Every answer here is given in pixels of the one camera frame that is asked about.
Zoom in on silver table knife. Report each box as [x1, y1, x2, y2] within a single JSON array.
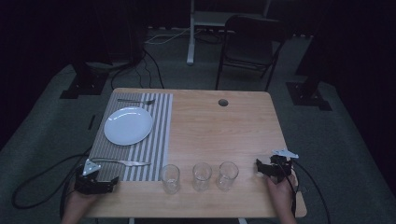
[[90, 157, 153, 168]]

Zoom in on white floor cable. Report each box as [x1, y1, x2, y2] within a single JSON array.
[[144, 27, 191, 45]]

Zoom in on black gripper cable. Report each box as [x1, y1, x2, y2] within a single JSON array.
[[281, 159, 332, 224], [11, 145, 94, 218]]

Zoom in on grey striped placemat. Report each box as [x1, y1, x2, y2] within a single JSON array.
[[88, 91, 174, 183]]

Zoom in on silver fork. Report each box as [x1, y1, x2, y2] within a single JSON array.
[[117, 98, 156, 106]]

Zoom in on person's left hand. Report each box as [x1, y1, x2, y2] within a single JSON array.
[[60, 189, 101, 224]]

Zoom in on white metal desk frame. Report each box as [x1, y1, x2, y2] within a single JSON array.
[[186, 0, 273, 66]]

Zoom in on black stand base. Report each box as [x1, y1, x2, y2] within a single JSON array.
[[59, 61, 110, 100], [285, 81, 332, 112]]

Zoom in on person's right hand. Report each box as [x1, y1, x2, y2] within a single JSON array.
[[265, 173, 299, 224]]

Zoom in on white round plate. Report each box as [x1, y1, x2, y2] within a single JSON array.
[[103, 105, 154, 147]]

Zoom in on black folding chair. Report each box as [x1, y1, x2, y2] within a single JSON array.
[[215, 14, 288, 92]]

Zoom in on black floor cables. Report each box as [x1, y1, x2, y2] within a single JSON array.
[[109, 49, 165, 91]]

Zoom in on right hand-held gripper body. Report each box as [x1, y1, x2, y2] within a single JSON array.
[[268, 148, 300, 185]]

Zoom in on clear drinking glass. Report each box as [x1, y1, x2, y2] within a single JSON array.
[[191, 161, 214, 192], [216, 161, 240, 192], [160, 163, 181, 196]]

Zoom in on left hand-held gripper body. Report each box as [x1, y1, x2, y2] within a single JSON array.
[[74, 158, 109, 196]]

